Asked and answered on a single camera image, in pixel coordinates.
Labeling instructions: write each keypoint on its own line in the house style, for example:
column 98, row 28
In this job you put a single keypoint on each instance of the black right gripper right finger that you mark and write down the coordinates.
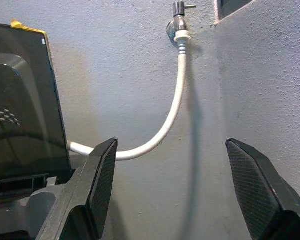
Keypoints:
column 265, row 200

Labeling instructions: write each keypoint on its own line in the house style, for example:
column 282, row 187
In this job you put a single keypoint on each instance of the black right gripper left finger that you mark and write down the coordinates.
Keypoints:
column 85, row 195

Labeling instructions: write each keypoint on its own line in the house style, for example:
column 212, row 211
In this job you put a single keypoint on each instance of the grey top-load washing machine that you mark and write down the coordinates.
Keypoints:
column 15, row 212

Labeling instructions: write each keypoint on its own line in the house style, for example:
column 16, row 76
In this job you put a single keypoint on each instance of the dark tinted washer lid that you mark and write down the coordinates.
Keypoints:
column 22, row 112

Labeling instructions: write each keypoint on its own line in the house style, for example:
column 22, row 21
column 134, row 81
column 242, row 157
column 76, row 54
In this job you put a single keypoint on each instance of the chrome wall faucet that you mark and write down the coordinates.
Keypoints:
column 179, row 15

